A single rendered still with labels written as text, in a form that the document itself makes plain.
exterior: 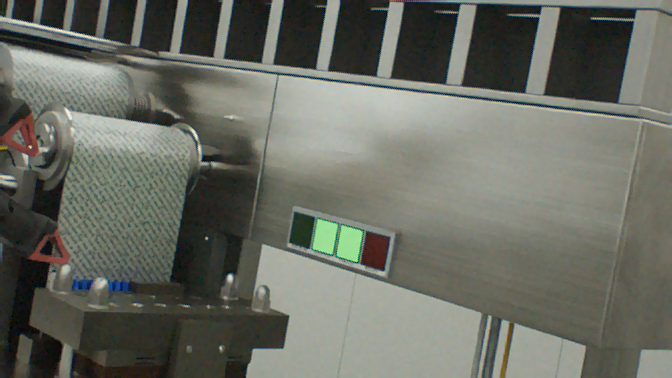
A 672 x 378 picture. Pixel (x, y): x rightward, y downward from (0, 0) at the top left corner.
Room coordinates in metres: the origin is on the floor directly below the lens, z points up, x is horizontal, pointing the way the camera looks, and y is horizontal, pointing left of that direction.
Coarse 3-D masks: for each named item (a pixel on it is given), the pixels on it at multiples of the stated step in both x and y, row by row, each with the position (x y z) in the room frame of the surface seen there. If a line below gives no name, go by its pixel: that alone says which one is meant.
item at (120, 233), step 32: (64, 192) 1.80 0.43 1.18; (96, 192) 1.84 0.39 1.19; (128, 192) 1.88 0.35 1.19; (160, 192) 1.93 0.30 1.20; (64, 224) 1.81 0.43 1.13; (96, 224) 1.85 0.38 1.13; (128, 224) 1.89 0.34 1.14; (160, 224) 1.93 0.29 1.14; (96, 256) 1.86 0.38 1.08; (128, 256) 1.90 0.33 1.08; (160, 256) 1.94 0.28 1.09
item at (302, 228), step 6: (300, 216) 1.85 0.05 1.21; (306, 216) 1.84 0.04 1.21; (294, 222) 1.86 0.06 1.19; (300, 222) 1.85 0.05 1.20; (306, 222) 1.83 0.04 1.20; (312, 222) 1.82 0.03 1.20; (294, 228) 1.86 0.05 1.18; (300, 228) 1.84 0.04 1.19; (306, 228) 1.83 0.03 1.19; (294, 234) 1.85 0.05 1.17; (300, 234) 1.84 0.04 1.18; (306, 234) 1.83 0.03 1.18; (294, 240) 1.85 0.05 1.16; (300, 240) 1.84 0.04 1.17; (306, 240) 1.83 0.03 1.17; (306, 246) 1.83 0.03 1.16
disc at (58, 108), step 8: (48, 104) 1.87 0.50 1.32; (56, 104) 1.85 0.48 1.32; (40, 112) 1.88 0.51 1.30; (56, 112) 1.84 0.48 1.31; (64, 112) 1.82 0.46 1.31; (64, 120) 1.82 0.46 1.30; (72, 128) 1.80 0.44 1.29; (72, 136) 1.80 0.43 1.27; (72, 144) 1.79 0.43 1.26; (72, 152) 1.79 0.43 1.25; (64, 160) 1.80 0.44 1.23; (64, 168) 1.80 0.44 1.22; (56, 176) 1.82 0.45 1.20; (64, 176) 1.80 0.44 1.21; (40, 184) 1.85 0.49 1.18; (48, 184) 1.83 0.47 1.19; (56, 184) 1.82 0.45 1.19
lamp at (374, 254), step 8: (368, 240) 1.72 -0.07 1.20; (376, 240) 1.71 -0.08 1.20; (384, 240) 1.70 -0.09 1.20; (368, 248) 1.72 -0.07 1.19; (376, 248) 1.71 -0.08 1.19; (384, 248) 1.69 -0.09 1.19; (368, 256) 1.72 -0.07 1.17; (376, 256) 1.70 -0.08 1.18; (384, 256) 1.69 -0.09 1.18; (368, 264) 1.71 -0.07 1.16; (376, 264) 1.70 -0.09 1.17
